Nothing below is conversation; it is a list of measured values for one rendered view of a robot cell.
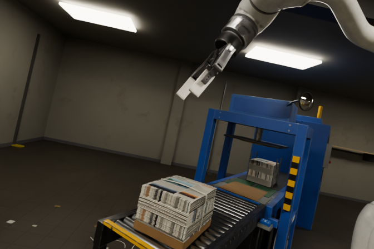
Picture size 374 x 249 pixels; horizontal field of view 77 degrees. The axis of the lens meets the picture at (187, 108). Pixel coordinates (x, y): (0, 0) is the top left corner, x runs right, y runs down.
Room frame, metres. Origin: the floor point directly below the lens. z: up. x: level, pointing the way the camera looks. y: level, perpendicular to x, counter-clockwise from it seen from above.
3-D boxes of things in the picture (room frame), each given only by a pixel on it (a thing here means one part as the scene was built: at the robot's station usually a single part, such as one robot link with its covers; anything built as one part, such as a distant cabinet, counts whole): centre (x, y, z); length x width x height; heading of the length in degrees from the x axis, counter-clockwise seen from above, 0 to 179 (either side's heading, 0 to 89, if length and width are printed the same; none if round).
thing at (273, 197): (2.50, -0.81, 0.75); 0.70 x 0.65 x 0.10; 148
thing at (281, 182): (3.45, -1.41, 0.75); 1.55 x 0.65 x 0.10; 148
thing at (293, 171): (1.96, -0.98, 1.05); 0.05 x 0.05 x 0.45; 58
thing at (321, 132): (4.77, -2.31, 1.04); 1.50 x 1.29 x 2.07; 148
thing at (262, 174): (2.98, -1.11, 0.93); 0.38 x 0.30 x 0.26; 148
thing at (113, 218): (1.78, -0.05, 0.74); 1.34 x 0.05 x 0.12; 148
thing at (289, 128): (2.50, -0.81, 1.50); 0.94 x 0.68 x 0.10; 58
